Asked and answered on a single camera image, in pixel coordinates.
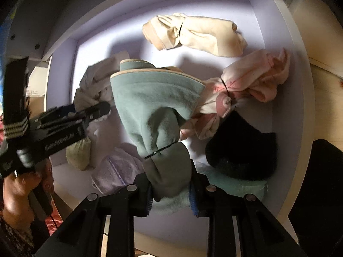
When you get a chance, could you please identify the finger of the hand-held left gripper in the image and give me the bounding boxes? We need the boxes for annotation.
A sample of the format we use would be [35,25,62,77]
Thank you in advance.
[38,105,78,125]
[76,101,111,126]

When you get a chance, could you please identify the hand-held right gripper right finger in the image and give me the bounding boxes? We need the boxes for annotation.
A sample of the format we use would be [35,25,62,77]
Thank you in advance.
[189,161,308,257]

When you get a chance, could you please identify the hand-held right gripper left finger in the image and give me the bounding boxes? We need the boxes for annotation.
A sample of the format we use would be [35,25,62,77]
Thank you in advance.
[35,174,154,257]

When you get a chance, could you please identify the white sock bundle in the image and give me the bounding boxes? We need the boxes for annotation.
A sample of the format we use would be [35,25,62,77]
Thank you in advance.
[73,57,126,129]

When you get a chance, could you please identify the pale yellow-green sock bundle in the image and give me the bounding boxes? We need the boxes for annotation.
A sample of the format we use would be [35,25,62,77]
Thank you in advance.
[66,136,92,171]

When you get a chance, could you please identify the lavender sock bundle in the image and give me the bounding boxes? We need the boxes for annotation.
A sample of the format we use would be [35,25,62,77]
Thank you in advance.
[91,143,147,195]

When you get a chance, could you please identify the mint sock bundle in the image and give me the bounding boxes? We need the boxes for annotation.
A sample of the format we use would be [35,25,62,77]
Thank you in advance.
[196,162,269,202]

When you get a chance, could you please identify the green sock bundle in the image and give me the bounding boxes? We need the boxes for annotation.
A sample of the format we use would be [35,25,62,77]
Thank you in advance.
[110,59,206,216]

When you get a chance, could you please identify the white drawer with lavender inside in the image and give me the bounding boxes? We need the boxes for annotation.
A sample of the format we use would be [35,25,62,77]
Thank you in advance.
[44,0,313,250]

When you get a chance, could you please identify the black sock bundle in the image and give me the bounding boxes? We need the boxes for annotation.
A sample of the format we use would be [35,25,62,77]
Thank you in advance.
[205,111,278,181]

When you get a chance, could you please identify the cream sock bundle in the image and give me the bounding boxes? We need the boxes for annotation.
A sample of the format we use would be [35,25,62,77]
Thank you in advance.
[142,13,247,57]

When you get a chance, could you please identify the pink sock bundle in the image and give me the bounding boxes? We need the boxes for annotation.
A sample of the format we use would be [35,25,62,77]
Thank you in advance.
[179,48,291,140]

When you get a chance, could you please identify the person's left forearm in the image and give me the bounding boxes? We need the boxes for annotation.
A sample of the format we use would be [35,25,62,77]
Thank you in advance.
[0,214,35,257]

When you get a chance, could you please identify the person's left hand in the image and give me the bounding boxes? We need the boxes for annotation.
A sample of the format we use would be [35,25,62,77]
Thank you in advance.
[3,162,54,221]

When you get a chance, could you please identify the pink red cloth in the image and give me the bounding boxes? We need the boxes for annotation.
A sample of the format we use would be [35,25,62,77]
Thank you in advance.
[44,206,66,237]

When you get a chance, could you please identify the person's black pants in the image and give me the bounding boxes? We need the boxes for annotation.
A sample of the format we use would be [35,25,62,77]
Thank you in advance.
[289,139,343,257]

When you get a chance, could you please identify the black cable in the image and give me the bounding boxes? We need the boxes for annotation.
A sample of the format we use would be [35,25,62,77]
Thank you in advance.
[32,185,58,231]

